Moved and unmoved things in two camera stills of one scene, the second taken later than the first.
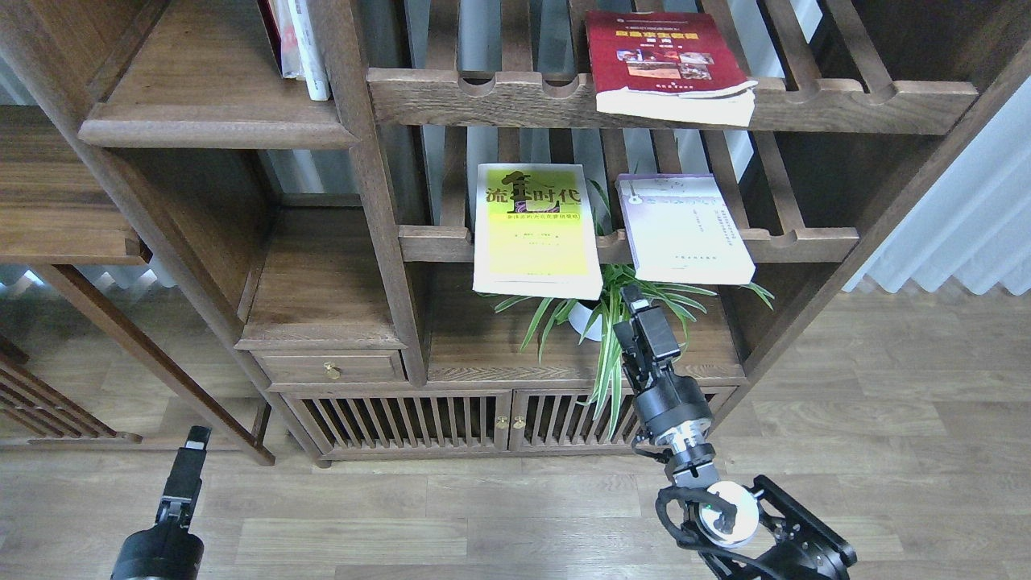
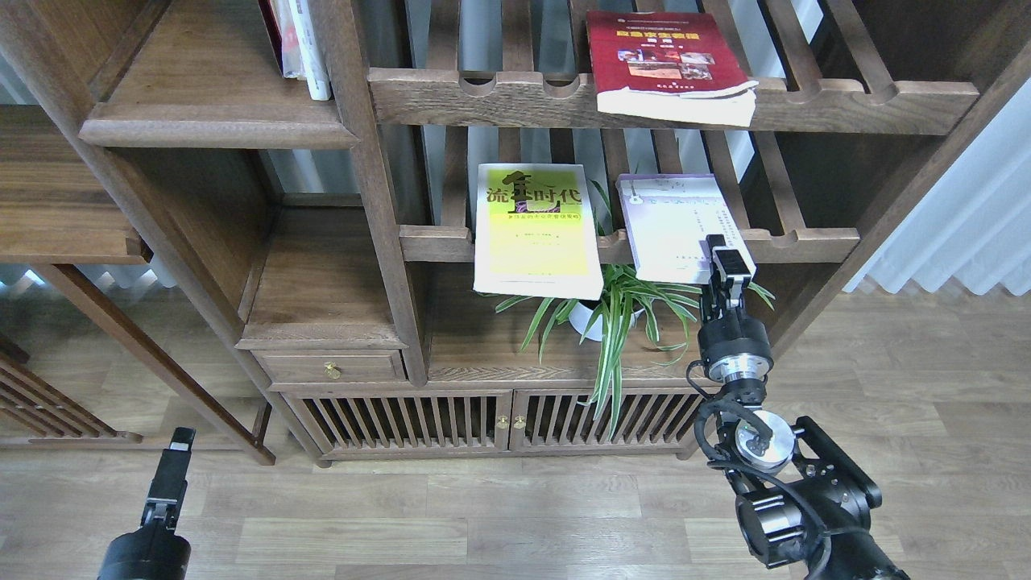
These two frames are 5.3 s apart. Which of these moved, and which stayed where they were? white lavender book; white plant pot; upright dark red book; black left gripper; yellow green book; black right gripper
Moved: black right gripper; black left gripper
Stayed: white plant pot; yellow green book; upright dark red book; white lavender book
